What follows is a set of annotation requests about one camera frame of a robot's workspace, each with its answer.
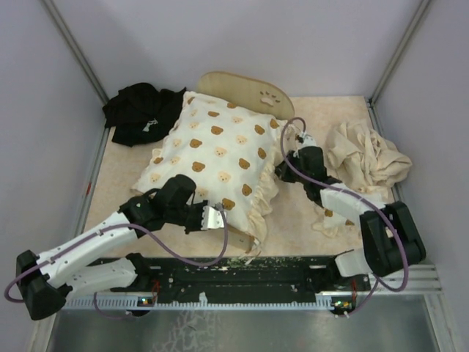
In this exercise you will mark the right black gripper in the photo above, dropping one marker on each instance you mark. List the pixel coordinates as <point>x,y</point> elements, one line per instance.
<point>282,171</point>

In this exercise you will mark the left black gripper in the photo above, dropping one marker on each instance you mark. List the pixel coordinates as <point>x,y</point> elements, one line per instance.
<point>198,225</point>

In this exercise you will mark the bear print white cushion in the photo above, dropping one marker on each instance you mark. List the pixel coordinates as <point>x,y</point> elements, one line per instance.
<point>230,153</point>

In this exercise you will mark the wooden pet bed frame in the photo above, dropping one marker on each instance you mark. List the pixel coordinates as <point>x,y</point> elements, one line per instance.
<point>262,98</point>

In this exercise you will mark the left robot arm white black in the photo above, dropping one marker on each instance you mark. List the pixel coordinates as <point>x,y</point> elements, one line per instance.
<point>48,280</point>

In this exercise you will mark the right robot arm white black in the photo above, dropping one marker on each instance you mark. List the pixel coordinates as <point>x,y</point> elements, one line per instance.
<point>390,238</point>

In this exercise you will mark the cream crumpled blanket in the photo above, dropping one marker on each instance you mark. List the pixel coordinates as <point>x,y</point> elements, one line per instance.
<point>363,159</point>

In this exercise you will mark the small bear print cloth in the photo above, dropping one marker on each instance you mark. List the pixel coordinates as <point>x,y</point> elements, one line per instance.
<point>329,223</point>

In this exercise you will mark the black cloth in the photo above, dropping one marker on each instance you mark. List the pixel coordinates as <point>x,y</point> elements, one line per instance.
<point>142,114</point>

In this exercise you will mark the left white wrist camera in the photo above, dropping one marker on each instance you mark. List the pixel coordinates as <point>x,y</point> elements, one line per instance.
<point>213,217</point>

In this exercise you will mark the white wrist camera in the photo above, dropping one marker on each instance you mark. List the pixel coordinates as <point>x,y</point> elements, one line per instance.
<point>213,217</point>
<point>305,140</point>

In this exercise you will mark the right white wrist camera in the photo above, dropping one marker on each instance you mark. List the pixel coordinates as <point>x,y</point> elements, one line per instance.
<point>305,140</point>

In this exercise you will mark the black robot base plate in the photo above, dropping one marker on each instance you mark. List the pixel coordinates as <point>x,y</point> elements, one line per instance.
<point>264,277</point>

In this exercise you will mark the right aluminium corner rail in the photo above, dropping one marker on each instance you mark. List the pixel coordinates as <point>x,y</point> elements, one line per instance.
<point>398,54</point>

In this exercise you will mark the aluminium corner rail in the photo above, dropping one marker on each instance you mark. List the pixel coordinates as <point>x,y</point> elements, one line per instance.
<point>398,54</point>
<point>76,50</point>

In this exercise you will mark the grey slotted cable duct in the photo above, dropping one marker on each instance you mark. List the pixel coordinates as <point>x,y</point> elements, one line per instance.
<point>204,301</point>

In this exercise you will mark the left aluminium corner rail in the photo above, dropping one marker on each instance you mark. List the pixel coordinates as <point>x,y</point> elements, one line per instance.
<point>76,50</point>

